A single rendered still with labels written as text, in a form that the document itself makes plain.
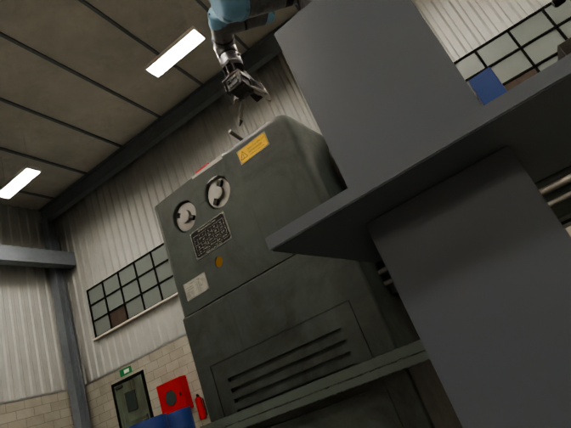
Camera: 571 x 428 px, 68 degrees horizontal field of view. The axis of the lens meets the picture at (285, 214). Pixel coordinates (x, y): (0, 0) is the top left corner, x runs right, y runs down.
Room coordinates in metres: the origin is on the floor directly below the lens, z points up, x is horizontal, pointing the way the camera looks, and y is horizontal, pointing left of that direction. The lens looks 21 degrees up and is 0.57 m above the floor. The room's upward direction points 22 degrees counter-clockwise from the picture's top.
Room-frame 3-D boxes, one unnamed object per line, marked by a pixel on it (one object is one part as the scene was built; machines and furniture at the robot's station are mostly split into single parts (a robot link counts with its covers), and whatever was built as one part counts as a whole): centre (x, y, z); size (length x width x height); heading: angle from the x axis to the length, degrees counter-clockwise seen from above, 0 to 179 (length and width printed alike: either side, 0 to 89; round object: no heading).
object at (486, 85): (1.01, -0.63, 1.00); 0.08 x 0.06 x 0.23; 153
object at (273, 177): (1.33, 0.04, 1.06); 0.59 x 0.48 x 0.39; 63
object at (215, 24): (1.07, -0.05, 1.69); 0.11 x 0.11 x 0.08; 7
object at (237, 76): (1.16, -0.02, 1.54); 0.09 x 0.08 x 0.12; 153
